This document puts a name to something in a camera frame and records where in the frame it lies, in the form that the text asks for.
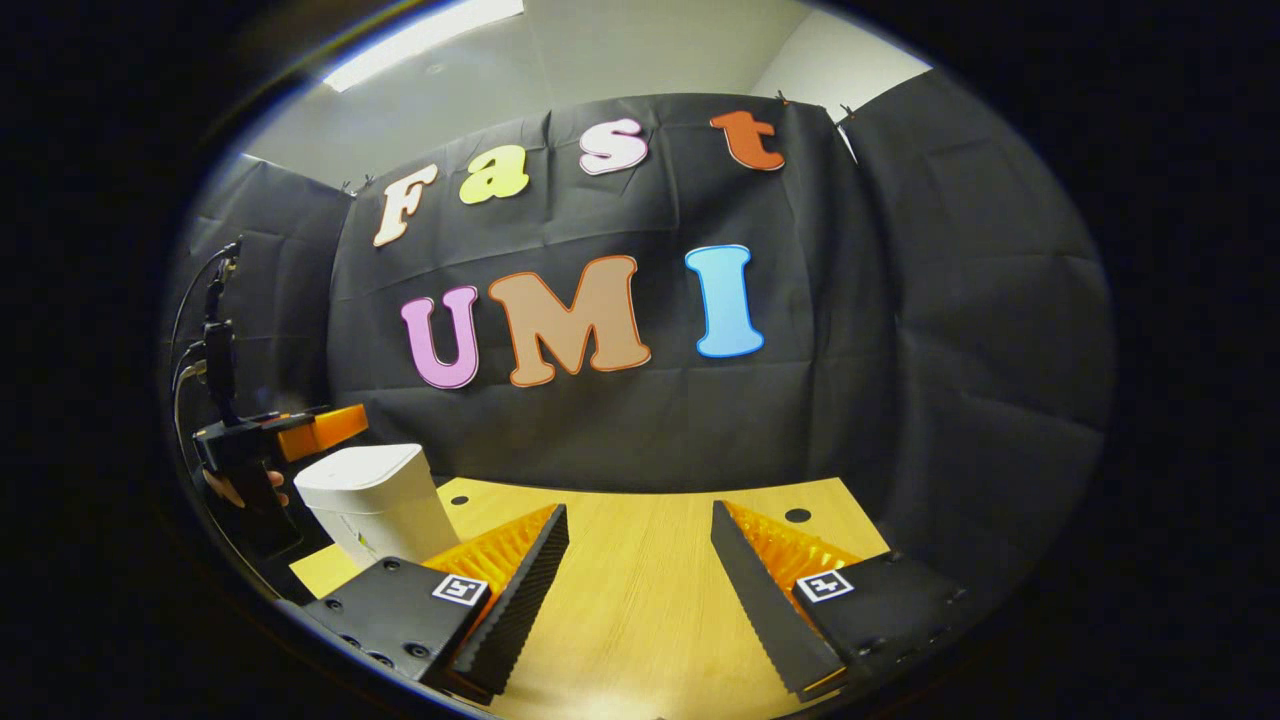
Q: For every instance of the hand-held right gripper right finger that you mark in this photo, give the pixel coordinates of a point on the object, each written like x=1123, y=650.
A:
x=755, y=610

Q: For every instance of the wooden desktop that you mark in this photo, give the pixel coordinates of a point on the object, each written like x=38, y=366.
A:
x=640, y=600

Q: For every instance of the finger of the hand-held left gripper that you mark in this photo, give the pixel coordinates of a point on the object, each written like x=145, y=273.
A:
x=325, y=430

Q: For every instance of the black backdrop cloth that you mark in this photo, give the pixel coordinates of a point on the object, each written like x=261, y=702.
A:
x=950, y=350

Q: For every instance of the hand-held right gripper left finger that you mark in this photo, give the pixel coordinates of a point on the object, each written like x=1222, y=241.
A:
x=520, y=610

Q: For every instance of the white desktop garbage bin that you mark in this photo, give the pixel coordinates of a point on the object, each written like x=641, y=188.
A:
x=370, y=490

